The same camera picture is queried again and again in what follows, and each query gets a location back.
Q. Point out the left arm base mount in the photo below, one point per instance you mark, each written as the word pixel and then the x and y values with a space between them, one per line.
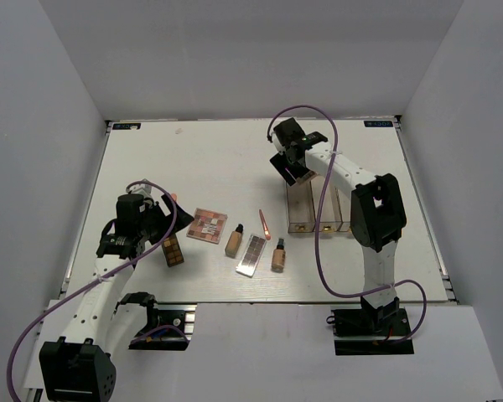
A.
pixel 169 328

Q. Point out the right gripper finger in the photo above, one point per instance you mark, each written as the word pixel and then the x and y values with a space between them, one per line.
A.
pixel 284 168
pixel 300 167

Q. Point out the square pink eyeshadow palette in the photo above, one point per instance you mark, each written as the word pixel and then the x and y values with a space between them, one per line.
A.
pixel 207 226

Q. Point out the glitter colour eyeshadow palette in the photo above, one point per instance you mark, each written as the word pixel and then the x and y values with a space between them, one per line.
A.
pixel 305 178

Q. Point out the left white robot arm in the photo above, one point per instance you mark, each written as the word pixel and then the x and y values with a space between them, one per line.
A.
pixel 78 366

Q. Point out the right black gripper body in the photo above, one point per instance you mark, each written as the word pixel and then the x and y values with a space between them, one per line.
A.
pixel 286 150

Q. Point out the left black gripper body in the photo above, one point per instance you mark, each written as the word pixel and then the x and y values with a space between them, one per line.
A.
pixel 150 226

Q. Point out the pink lip pencil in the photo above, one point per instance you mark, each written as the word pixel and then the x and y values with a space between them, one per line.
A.
pixel 265 228

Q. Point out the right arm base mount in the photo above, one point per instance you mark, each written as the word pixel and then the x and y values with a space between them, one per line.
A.
pixel 353 336

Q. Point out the gold brown eyeshadow palette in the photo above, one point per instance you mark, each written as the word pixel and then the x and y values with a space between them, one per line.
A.
pixel 172 252

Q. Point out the foundation bottle pump top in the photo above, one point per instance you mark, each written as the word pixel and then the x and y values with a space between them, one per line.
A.
pixel 279 256

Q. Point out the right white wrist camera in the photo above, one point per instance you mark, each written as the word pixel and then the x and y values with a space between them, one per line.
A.
pixel 273 139

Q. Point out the foundation bottle black cap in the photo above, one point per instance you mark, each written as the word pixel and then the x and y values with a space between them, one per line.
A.
pixel 234 242

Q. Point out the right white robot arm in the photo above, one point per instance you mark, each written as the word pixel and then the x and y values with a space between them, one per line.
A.
pixel 377 214

